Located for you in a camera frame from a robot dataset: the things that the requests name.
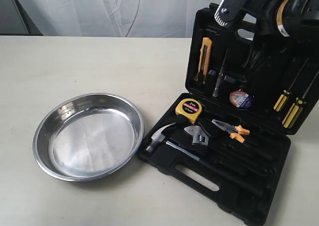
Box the electrical tape roll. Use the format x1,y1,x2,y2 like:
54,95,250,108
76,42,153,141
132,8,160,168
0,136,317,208
229,90,253,110

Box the adjustable wrench black handle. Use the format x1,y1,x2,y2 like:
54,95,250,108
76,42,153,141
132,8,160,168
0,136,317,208
184,125,248,176

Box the yellow tape measure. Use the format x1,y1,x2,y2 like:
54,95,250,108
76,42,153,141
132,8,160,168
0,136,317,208
175,98,203,124

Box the clear voltage tester screwdriver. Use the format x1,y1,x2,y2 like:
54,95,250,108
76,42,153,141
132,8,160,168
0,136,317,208
212,48,228,98

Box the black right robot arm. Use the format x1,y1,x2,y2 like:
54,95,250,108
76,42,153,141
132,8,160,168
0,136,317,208
214,0,319,39

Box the orange handled pliers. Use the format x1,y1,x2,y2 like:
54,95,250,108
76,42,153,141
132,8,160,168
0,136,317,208
211,119,275,162

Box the yellow utility knife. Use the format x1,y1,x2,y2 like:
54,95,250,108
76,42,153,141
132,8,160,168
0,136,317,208
194,37,213,84

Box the steel claw hammer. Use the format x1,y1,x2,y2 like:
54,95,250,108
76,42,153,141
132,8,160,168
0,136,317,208
146,123,263,197

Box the white backdrop cloth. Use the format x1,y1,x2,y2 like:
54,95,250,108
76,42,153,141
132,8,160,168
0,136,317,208
8,0,257,38

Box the black plastic tool case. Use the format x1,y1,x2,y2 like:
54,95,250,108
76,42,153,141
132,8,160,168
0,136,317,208
138,3,319,226

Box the round stainless steel pan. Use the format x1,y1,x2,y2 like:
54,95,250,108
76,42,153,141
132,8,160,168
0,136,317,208
32,93,145,182

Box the yellow black screwdriver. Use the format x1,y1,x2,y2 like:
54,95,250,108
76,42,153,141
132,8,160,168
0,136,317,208
282,71,319,128
273,58,309,112

